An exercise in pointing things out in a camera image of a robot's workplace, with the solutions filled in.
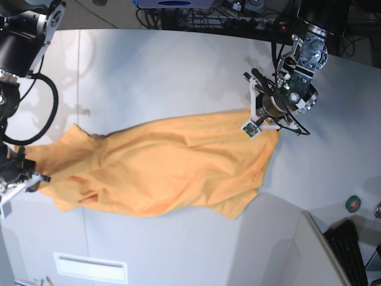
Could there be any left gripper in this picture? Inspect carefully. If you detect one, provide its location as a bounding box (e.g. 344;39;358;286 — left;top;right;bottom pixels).
251;68;297;125

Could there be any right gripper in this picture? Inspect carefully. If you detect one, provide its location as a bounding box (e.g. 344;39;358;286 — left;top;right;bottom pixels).
1;145;36;194

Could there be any orange t-shirt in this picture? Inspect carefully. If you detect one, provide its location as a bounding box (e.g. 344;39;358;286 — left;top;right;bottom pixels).
26;110;280;219

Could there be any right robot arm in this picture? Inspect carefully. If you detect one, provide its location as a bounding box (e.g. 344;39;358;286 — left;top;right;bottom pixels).
1;1;66;194

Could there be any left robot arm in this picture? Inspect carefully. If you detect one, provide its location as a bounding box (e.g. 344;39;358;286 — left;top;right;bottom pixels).
244;1;351;135

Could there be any green tape roll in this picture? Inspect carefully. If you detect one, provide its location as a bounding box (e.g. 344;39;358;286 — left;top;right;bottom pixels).
345;195;361;213

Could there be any white table slot plate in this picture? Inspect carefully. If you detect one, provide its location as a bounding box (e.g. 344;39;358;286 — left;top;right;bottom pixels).
54;253;129;285

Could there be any white partition panel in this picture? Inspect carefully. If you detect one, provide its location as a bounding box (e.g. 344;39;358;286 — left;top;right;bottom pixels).
228;193;351;285

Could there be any black keyboard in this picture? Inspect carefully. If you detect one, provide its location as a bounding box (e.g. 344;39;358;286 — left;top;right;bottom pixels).
324;220;368;286

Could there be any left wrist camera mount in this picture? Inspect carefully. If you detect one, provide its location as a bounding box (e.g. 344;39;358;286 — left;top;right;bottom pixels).
242;69;310;138

